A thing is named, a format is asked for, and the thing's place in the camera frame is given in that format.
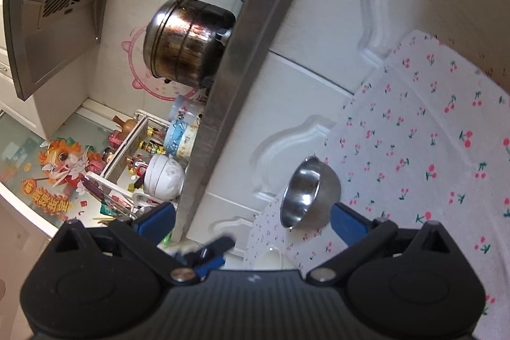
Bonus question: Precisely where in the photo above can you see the stainless steel bowl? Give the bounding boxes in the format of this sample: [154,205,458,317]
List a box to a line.
[280,156,341,230]

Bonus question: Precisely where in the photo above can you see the white utensil holder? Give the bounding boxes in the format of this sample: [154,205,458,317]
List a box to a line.
[81,172,162,219]

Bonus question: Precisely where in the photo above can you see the blue patterned container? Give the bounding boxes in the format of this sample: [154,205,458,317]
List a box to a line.
[164,96,205,161]

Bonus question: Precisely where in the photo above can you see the steel steamer pot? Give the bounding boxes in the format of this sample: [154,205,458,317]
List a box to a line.
[143,0,236,89]

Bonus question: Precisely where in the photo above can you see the white spice rack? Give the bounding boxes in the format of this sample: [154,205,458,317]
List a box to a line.
[85,110,170,207]

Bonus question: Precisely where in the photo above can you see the stacked white ceramic bowls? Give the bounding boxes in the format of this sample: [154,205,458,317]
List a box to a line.
[143,155,185,201]

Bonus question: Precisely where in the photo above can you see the dragon window sticker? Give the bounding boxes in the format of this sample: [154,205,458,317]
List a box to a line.
[21,137,106,221]

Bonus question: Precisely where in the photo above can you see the cherry pattern tablecloth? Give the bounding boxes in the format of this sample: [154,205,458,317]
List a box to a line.
[242,29,510,325]

